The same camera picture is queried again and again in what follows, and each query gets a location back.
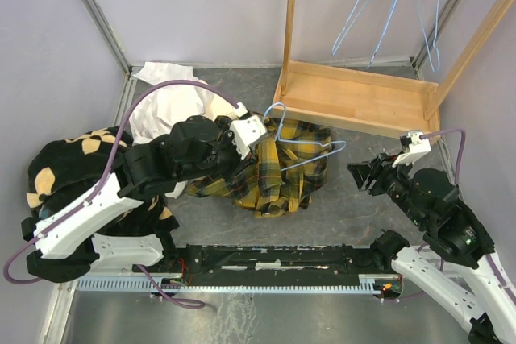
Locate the yellow plaid shirt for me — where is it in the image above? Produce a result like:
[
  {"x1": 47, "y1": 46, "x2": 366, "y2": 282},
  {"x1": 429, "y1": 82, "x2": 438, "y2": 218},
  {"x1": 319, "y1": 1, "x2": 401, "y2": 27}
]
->
[{"x1": 186, "y1": 118, "x2": 333, "y2": 218}]

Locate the white slotted cable duct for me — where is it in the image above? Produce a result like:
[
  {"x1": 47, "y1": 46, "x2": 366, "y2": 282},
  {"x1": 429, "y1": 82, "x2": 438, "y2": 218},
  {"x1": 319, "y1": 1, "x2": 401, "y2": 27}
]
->
[{"x1": 77, "y1": 276, "x2": 381, "y2": 295}]

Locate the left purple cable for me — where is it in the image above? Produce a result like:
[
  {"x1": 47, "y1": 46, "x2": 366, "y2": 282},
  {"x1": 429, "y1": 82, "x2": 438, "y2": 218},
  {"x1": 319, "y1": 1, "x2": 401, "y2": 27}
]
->
[{"x1": 2, "y1": 79, "x2": 241, "y2": 284}]

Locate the aluminium corner post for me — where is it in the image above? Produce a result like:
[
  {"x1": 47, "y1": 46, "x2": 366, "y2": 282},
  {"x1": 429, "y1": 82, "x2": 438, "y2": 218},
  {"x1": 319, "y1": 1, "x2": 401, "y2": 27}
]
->
[{"x1": 56, "y1": 0, "x2": 132, "y2": 75}]

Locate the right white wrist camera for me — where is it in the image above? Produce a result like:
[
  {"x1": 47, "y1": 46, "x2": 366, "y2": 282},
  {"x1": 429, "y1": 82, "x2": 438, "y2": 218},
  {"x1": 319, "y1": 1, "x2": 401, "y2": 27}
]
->
[{"x1": 393, "y1": 131, "x2": 431, "y2": 168}]

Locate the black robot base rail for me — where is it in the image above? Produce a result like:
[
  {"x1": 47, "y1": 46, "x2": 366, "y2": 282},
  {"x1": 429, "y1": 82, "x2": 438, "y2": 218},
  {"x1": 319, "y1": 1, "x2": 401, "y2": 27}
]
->
[{"x1": 132, "y1": 230, "x2": 408, "y2": 285}]

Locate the black floral blanket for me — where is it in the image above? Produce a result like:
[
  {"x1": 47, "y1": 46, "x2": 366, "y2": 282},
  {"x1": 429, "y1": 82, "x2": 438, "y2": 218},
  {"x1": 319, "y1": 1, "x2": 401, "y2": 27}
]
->
[{"x1": 27, "y1": 126, "x2": 179, "y2": 237}]

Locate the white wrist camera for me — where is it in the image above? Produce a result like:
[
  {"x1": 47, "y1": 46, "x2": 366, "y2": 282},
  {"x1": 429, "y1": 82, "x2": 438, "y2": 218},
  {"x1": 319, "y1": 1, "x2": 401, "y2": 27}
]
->
[
  {"x1": 230, "y1": 102, "x2": 268, "y2": 160},
  {"x1": 393, "y1": 131, "x2": 431, "y2": 168}
]

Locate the wooden clothes rack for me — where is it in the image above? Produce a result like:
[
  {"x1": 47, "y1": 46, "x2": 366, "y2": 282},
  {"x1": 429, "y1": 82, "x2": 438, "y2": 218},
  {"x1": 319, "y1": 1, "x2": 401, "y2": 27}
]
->
[{"x1": 273, "y1": 0, "x2": 515, "y2": 138}]

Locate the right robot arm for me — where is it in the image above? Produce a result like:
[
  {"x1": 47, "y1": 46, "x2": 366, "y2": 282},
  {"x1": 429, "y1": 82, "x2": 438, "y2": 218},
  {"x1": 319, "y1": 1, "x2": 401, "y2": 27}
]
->
[{"x1": 347, "y1": 153, "x2": 515, "y2": 343}]

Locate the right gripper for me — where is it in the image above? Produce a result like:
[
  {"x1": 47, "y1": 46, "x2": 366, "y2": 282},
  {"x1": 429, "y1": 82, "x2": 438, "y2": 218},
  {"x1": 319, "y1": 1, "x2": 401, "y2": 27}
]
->
[{"x1": 344, "y1": 150, "x2": 428, "y2": 226}]

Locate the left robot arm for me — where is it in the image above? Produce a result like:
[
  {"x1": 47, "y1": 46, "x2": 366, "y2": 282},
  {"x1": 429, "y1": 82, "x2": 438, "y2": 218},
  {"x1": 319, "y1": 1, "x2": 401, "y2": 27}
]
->
[{"x1": 22, "y1": 115, "x2": 267, "y2": 283}]

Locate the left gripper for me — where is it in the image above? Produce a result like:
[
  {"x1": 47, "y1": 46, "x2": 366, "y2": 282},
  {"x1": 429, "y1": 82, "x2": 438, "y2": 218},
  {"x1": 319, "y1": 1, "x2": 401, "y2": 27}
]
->
[{"x1": 177, "y1": 124, "x2": 260, "y2": 185}]

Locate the white shirt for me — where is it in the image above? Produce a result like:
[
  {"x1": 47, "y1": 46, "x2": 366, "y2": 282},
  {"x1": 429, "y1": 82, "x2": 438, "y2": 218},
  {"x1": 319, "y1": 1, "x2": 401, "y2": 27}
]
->
[{"x1": 127, "y1": 60, "x2": 243, "y2": 200}]

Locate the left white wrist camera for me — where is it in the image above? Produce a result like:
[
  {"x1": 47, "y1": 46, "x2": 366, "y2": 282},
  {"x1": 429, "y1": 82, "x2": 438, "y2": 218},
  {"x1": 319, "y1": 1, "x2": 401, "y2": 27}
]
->
[{"x1": 230, "y1": 102, "x2": 268, "y2": 160}]

